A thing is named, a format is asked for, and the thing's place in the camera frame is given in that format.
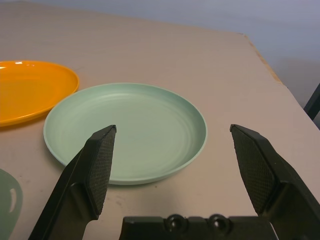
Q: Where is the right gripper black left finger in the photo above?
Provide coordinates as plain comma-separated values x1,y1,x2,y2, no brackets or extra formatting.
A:
28,124,118,240

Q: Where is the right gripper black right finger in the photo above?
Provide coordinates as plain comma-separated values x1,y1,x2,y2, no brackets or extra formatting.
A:
229,123,320,240

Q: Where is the yellow plastic plate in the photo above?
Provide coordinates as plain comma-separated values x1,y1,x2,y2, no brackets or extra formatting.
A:
0,59,80,128

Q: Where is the pale green plastic tray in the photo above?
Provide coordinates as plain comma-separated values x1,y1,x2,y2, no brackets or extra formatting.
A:
0,167,24,240

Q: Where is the pale green plastic plate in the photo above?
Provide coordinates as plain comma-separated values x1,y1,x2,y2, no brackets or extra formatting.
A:
43,82,208,186

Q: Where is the side table with black frame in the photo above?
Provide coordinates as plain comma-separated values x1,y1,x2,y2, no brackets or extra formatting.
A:
303,81,320,131

